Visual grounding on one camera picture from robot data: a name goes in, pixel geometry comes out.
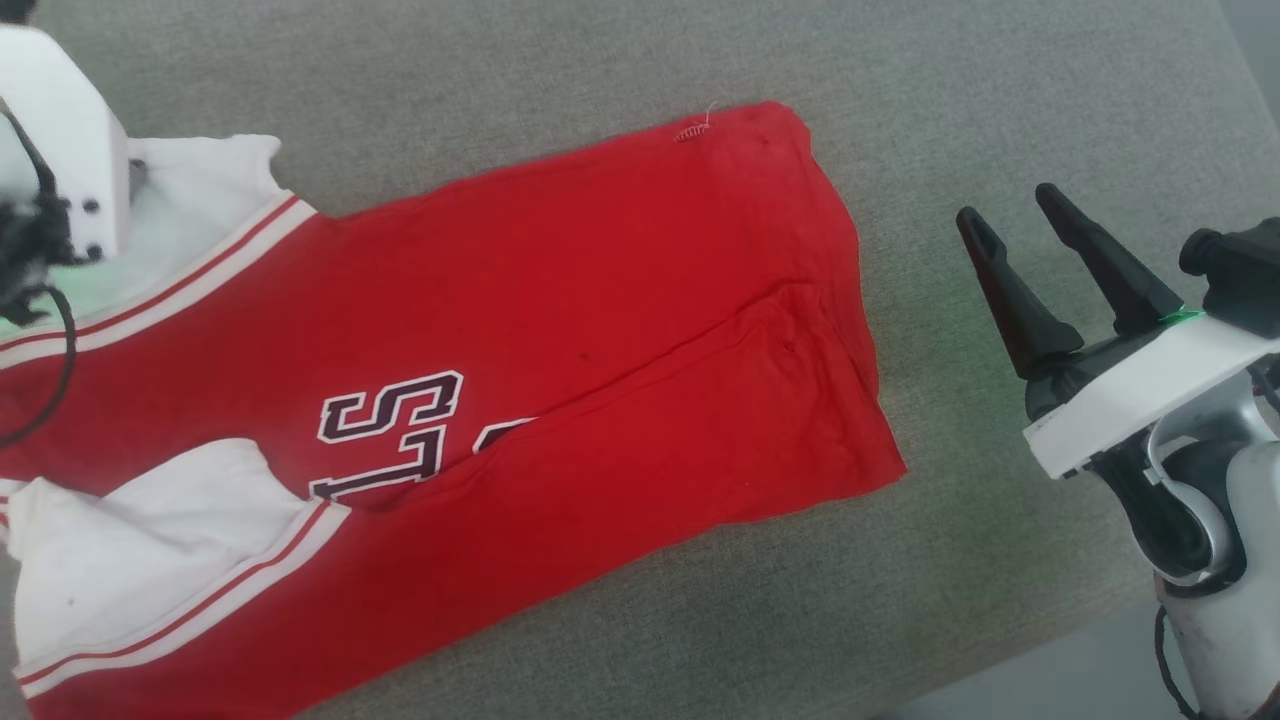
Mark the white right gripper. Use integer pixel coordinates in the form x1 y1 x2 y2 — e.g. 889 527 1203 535
955 183 1280 479

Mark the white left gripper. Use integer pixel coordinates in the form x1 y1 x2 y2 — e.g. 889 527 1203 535
0 25 133 263

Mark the red and white basketball jersey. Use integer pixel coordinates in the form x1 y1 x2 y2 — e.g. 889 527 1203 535
0 100 909 720

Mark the grey fabric sofa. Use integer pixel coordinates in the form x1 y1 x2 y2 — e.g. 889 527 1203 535
0 0 1280 720

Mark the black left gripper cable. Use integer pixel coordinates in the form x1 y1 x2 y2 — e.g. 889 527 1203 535
0 100 78 448

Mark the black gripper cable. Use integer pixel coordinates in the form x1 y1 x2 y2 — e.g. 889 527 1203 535
1153 603 1201 720
0 100 78 448

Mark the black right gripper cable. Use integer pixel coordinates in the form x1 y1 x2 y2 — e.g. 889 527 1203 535
1153 603 1201 720

